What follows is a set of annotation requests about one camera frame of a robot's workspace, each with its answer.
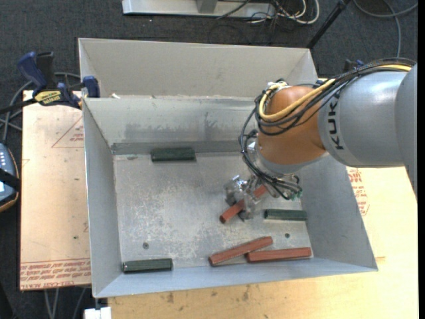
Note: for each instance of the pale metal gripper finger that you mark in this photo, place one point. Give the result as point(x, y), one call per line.
point(235, 188)
point(248, 209)

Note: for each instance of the red-brown block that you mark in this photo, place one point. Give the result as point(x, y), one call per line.
point(232, 212)
point(240, 251)
point(279, 255)

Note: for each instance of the dark green flat block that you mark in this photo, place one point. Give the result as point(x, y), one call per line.
point(285, 214)
point(147, 265)
point(173, 154)

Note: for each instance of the grey metal bin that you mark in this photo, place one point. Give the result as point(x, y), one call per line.
point(172, 208)

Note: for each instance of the brown cardboard board red print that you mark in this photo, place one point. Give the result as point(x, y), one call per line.
point(53, 194)

